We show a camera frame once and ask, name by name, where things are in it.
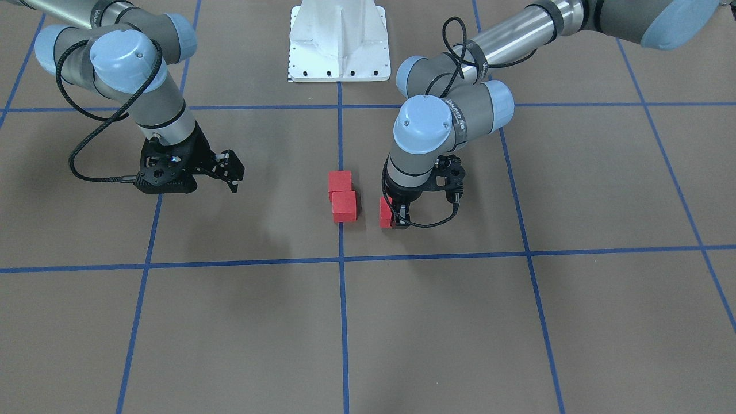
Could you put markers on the red cube block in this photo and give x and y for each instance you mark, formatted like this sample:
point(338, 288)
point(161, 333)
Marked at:
point(339, 181)
point(344, 206)
point(385, 213)

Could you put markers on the white column pedestal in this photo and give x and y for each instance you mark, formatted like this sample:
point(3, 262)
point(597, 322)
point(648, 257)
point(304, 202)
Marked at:
point(338, 41)

